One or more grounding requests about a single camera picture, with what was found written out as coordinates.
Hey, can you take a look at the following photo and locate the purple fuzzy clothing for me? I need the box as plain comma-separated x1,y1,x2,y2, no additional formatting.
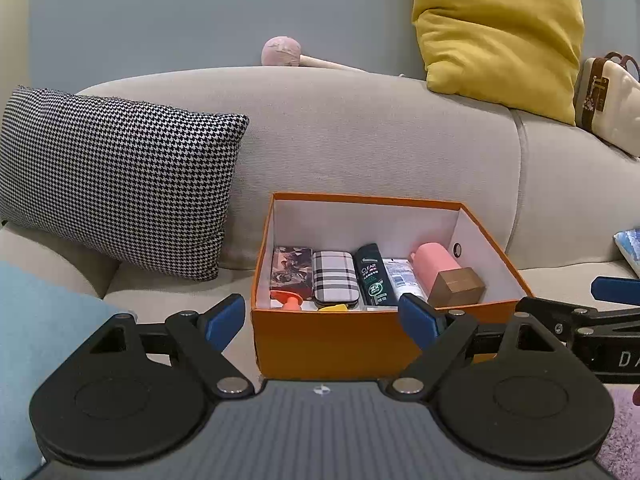
595,385,640,480

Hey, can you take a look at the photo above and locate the dark green shampoo bottle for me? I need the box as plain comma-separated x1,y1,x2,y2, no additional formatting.
356,243,401,307

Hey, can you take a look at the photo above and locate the houndstooth cushion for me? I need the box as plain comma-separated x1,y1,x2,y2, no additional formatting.
0,86,250,282

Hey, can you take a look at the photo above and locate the orange cardboard box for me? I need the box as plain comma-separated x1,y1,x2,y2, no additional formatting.
250,191,535,381

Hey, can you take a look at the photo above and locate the white squeeze tube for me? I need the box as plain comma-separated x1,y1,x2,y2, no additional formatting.
382,257,428,306

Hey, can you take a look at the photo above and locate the pink cylinder container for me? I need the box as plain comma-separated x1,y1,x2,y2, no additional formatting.
411,241,463,296

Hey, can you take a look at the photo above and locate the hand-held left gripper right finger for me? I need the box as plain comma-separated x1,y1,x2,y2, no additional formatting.
389,292,576,401

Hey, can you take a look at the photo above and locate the light blue cushion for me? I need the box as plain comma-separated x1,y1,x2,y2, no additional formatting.
0,260,136,480

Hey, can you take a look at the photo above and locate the pink massage hammer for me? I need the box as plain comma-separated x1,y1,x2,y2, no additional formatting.
261,36,371,73

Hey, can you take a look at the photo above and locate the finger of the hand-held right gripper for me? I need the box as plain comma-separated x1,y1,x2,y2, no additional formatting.
515,296,640,338
591,275,640,306

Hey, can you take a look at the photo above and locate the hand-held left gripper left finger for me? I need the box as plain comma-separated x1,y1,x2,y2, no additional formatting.
87,294,253,400

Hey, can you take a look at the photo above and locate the printed rectangular case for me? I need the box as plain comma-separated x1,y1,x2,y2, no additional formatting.
270,245,315,301

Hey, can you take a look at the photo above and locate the plaid rectangular case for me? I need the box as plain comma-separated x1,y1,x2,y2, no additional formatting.
312,250,360,311

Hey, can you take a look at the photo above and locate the beige sofa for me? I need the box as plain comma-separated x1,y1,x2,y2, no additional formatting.
0,64,640,480

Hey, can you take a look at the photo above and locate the blue printed cushion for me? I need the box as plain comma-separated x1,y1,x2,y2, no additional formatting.
612,227,640,278

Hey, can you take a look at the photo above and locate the orange plastic toy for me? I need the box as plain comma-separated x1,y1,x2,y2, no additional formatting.
270,289,304,312

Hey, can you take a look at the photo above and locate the yellow cushion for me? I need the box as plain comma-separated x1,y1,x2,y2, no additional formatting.
411,0,586,127

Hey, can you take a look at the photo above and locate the cream bear suitcase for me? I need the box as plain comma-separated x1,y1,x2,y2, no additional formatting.
574,51,640,158

